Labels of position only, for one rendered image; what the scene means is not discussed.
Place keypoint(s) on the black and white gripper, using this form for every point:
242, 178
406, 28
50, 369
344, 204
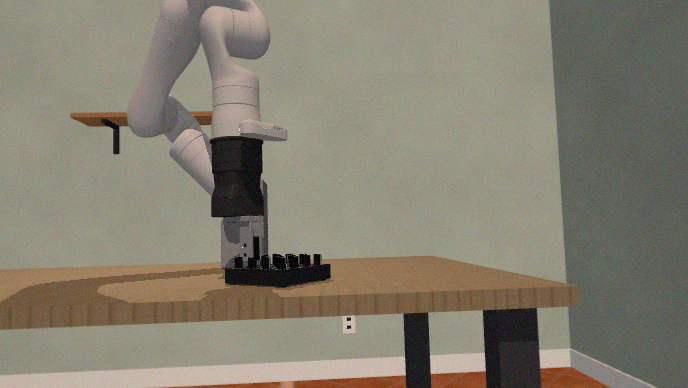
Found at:
237, 169

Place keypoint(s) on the black knob box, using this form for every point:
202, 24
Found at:
285, 271

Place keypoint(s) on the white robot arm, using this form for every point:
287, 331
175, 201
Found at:
152, 111

